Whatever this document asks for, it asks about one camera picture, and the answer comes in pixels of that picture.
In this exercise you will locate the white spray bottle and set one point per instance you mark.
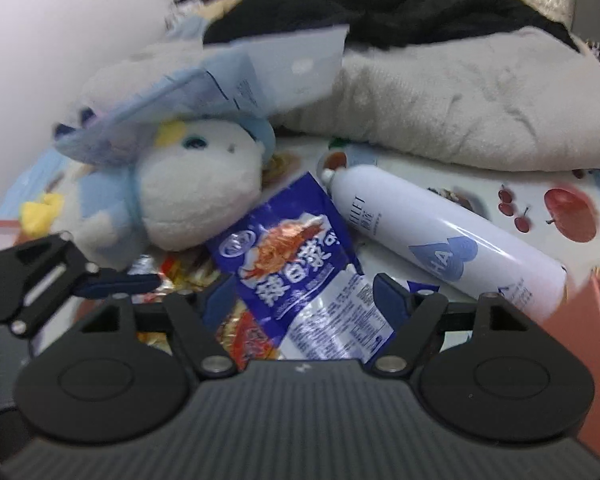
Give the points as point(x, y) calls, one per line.
point(430, 240)

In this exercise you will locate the red gold snack packet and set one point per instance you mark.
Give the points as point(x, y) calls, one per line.
point(180, 272)

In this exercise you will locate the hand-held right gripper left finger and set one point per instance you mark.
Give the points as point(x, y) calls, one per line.
point(220, 305)

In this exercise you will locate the blue snack packet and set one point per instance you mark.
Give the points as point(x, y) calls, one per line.
point(290, 260)

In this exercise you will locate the black blanket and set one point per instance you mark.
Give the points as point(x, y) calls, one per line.
point(380, 5)

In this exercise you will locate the white blue plush toy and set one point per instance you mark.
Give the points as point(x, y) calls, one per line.
point(195, 195)

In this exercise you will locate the cartoon print pillow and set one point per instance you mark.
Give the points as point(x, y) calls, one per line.
point(195, 5)

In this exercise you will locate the grey duvet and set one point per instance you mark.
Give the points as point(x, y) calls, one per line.
point(480, 100)

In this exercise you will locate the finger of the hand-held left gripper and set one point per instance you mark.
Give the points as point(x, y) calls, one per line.
point(120, 284)

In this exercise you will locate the striped red snack packet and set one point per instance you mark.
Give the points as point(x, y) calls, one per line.
point(250, 340)

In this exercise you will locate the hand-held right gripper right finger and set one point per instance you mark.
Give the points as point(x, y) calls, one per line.
point(390, 296)

